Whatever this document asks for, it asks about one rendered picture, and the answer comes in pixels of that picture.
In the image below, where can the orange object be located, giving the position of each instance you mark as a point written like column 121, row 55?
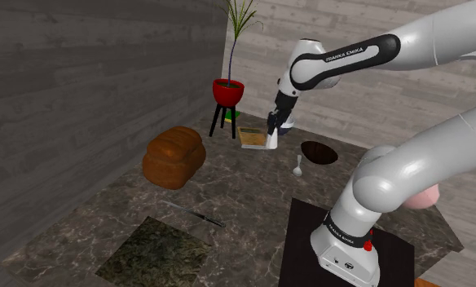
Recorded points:
column 424, row 283

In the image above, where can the dark mossy square panel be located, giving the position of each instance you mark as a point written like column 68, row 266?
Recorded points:
column 154, row 254

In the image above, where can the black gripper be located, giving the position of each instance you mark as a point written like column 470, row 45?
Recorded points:
column 286, row 103

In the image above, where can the plant in red pot on stool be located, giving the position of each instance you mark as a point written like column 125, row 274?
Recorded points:
column 228, row 92

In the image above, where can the brown bread loaf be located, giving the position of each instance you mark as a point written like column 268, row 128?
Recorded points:
column 174, row 159

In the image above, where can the dark brown bowl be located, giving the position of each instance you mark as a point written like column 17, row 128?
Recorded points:
column 319, row 153

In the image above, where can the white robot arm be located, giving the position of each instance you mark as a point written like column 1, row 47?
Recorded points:
column 385, row 181

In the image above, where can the white open box tan inside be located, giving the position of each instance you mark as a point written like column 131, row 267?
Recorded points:
column 253, row 137

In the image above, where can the white spoon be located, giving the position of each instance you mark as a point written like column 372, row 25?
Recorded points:
column 297, row 171

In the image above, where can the pink round object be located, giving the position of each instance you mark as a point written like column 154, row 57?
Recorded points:
column 422, row 198

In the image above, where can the green and yellow sponge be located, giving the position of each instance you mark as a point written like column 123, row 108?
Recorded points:
column 233, row 116

